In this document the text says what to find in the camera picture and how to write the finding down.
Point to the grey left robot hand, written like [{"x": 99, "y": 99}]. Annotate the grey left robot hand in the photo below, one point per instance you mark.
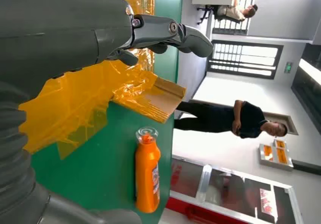
[{"x": 55, "y": 29}]

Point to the orange bottle with clear cap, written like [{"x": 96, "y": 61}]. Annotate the orange bottle with clear cap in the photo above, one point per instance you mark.
[{"x": 146, "y": 176}]

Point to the yellow plastic wrapped cardboard box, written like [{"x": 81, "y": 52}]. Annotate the yellow plastic wrapped cardboard box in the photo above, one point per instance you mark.
[{"x": 75, "y": 99}]

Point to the green table mat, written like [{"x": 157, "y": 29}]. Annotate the green table mat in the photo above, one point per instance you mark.
[{"x": 100, "y": 176}]

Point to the black chair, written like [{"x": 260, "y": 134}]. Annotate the black chair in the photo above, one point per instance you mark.
[{"x": 206, "y": 12}]

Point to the person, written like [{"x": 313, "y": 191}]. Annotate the person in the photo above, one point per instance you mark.
[
  {"x": 213, "y": 117},
  {"x": 233, "y": 13}
]

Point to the black framed grid window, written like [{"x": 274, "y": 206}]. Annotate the black framed grid window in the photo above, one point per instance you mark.
[{"x": 244, "y": 59}]

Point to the red and white display stand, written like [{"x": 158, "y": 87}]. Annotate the red and white display stand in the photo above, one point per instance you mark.
[{"x": 225, "y": 189}]

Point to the green exit sign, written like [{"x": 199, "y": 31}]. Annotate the green exit sign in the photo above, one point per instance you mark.
[{"x": 288, "y": 67}]

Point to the white board with orange plaques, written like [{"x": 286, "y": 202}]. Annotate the white board with orange plaques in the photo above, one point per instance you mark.
[{"x": 276, "y": 156}]

